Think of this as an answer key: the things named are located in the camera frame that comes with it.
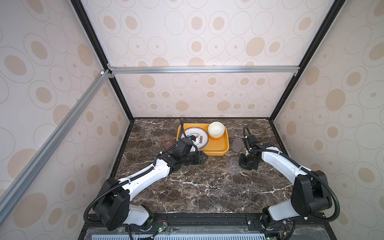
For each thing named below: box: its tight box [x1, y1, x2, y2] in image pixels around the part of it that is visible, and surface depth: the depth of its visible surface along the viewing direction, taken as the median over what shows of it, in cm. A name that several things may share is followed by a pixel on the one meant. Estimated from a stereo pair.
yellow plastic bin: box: [176, 123, 230, 156], surface depth 105 cm
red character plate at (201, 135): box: [184, 127, 209, 151], surface depth 108 cm
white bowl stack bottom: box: [208, 121, 226, 140], surface depth 105 cm
